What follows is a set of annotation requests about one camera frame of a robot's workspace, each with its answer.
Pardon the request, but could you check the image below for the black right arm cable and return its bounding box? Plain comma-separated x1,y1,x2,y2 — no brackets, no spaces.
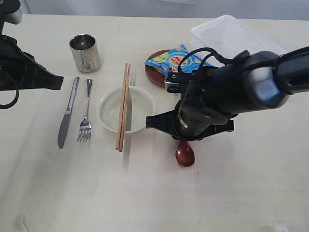
177,47,235,74

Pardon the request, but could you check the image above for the silver table knife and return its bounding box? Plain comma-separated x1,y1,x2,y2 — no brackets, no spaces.
57,76,80,149

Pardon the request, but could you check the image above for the wooden chopstick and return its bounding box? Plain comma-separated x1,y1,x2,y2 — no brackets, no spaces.
115,63,128,150
119,63,131,152

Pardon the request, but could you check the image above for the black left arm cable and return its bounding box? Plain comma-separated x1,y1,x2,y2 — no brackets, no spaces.
0,70,20,110

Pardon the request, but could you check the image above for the blue snack packet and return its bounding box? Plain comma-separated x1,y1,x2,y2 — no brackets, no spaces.
144,44,202,76

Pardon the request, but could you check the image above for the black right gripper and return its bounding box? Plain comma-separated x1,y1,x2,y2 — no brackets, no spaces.
146,72,235,141

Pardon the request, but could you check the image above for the shiny steel cup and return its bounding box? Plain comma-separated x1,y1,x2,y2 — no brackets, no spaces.
69,34,100,73

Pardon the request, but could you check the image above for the silver metal fork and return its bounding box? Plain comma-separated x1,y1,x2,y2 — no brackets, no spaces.
77,79,93,142

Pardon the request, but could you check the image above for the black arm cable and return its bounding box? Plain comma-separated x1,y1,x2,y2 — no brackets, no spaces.
0,70,20,110
177,47,235,74

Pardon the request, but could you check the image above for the white ceramic bowl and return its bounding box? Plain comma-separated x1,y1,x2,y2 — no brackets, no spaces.
97,86,156,134

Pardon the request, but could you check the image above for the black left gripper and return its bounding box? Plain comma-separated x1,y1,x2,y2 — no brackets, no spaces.
0,35,63,91

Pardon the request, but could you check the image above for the white plastic woven basket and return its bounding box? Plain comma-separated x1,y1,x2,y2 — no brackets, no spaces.
191,15,287,58

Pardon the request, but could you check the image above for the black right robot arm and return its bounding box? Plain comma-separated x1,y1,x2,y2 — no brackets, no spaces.
146,47,309,141

